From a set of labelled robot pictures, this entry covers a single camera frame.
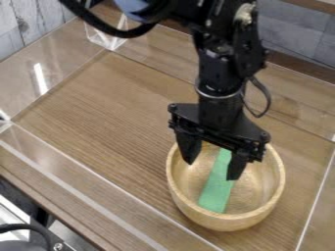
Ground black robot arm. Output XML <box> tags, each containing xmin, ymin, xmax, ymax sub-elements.
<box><xmin>59</xmin><ymin>0</ymin><xmax>270</xmax><ymax>180</ymax></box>

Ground oval wooden bowl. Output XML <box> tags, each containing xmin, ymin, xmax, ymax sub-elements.
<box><xmin>167</xmin><ymin>143</ymin><xmax>287</xmax><ymax>231</ymax></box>

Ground clear acrylic enclosure walls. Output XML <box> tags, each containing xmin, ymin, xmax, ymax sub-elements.
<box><xmin>0</xmin><ymin>21</ymin><xmax>335</xmax><ymax>251</ymax></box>

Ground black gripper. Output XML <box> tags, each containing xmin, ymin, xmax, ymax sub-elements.
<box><xmin>167</xmin><ymin>92</ymin><xmax>270</xmax><ymax>180</ymax></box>

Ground green rectangular block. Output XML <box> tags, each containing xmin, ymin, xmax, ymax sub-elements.
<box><xmin>198</xmin><ymin>148</ymin><xmax>235</xmax><ymax>214</ymax></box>

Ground black table clamp bracket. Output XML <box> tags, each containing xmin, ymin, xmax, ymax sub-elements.
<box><xmin>30</xmin><ymin>218</ymin><xmax>66</xmax><ymax>251</ymax></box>

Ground black cable lower left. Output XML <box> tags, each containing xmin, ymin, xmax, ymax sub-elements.
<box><xmin>0</xmin><ymin>223</ymin><xmax>54</xmax><ymax>251</ymax></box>

